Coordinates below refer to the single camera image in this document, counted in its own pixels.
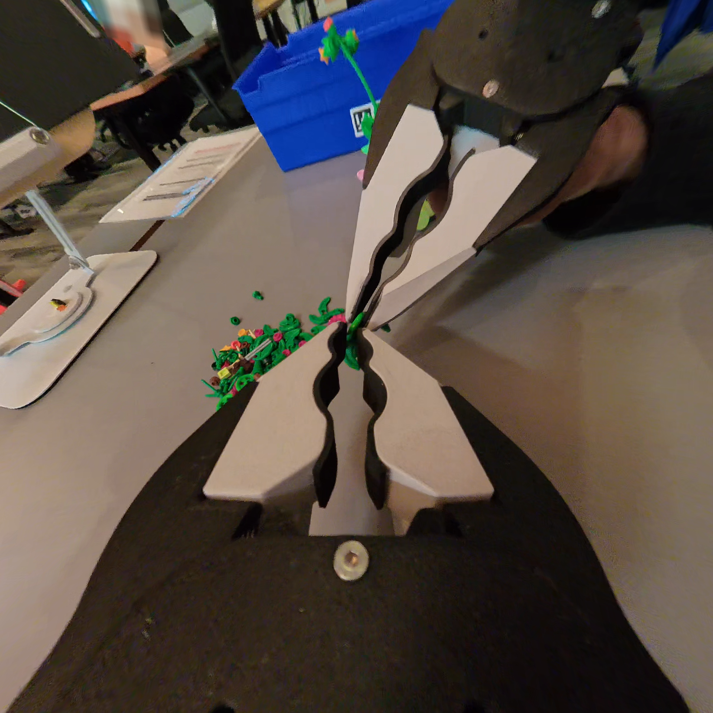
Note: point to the pink toy brick flowerpot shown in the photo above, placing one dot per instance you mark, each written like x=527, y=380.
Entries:
x=340, y=47

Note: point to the pile of toy brick pieces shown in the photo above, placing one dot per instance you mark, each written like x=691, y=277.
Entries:
x=262, y=351

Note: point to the laminated paper sheet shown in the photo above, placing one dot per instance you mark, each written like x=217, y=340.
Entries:
x=184, y=172

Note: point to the green toy stem piece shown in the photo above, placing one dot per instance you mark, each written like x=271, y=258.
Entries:
x=354, y=345

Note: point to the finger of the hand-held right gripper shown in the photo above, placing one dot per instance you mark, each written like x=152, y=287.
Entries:
x=390, y=178
x=473, y=211

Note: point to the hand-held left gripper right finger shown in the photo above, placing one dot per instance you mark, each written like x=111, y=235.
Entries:
x=429, y=445

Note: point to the lime toy brick flowerpot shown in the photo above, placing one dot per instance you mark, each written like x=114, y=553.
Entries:
x=426, y=217

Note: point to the red metal frame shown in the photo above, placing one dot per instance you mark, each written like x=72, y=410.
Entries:
x=11, y=289

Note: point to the black display board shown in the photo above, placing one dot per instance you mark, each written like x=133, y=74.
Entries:
x=44, y=55

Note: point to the person's right hand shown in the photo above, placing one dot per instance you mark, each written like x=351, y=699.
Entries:
x=612, y=150

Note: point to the white metal stand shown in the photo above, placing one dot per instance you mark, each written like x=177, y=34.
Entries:
x=111, y=289

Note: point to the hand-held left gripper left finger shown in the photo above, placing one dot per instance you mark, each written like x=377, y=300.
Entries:
x=267, y=445

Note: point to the blue plastic bin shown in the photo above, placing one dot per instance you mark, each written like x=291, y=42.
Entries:
x=301, y=111

